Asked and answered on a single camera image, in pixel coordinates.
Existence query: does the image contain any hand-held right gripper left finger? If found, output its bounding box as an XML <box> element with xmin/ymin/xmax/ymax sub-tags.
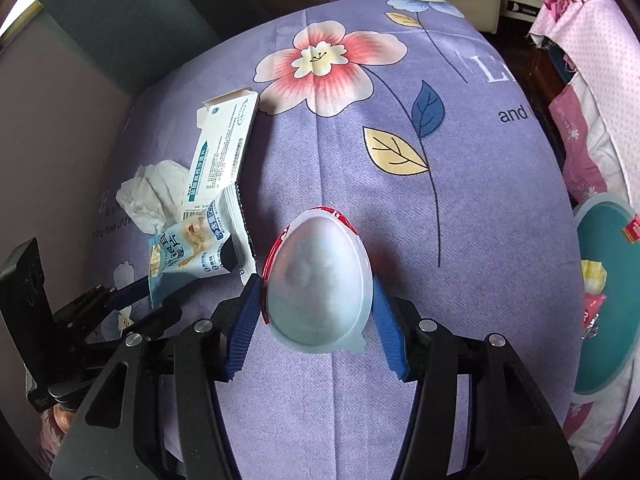
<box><xmin>50</xmin><ymin>275</ymin><xmax>266</xmax><ymax>480</ymax></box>

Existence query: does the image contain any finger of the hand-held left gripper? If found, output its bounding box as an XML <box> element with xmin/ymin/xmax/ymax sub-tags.
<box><xmin>112</xmin><ymin>302</ymin><xmax>183</xmax><ymax>343</ymax></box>
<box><xmin>106</xmin><ymin>277</ymin><xmax>152</xmax><ymax>312</ymax></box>

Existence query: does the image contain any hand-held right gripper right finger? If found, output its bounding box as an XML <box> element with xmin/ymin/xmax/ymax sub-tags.
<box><xmin>367</xmin><ymin>280</ymin><xmax>581</xmax><ymax>480</ymax></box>

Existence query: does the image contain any egg-shaped plastic container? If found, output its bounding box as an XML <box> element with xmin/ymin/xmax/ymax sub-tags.
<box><xmin>262</xmin><ymin>206</ymin><xmax>375</xmax><ymax>356</ymax></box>

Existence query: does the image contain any blue white snack packet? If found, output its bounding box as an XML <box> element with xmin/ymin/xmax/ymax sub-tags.
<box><xmin>148</xmin><ymin>185</ymin><xmax>258</xmax><ymax>309</ymax></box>

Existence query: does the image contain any teal plastic bin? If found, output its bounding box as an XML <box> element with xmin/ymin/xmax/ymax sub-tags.
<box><xmin>572</xmin><ymin>194</ymin><xmax>640</xmax><ymax>397</ymax></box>

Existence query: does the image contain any person's left hand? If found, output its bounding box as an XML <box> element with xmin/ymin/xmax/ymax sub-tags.
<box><xmin>40</xmin><ymin>404</ymin><xmax>77</xmax><ymax>442</ymax></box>

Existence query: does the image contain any crumpled white tissue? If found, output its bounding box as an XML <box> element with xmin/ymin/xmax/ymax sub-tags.
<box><xmin>116</xmin><ymin>160</ymin><xmax>193</xmax><ymax>235</ymax></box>

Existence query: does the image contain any purple floral tablecloth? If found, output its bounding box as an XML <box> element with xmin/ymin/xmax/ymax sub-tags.
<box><xmin>90</xmin><ymin>0</ymin><xmax>587</xmax><ymax>480</ymax></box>

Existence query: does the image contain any white medicine box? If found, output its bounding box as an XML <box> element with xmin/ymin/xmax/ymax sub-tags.
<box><xmin>182</xmin><ymin>89</ymin><xmax>260</xmax><ymax>212</ymax></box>

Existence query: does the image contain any red plastic packet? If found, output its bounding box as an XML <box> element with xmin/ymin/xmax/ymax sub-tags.
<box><xmin>581</xmin><ymin>294</ymin><xmax>609</xmax><ymax>342</ymax></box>

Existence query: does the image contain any pink white quilt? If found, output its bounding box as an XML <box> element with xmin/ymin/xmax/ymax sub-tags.
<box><xmin>549</xmin><ymin>72</ymin><xmax>640</xmax><ymax>461</ymax></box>

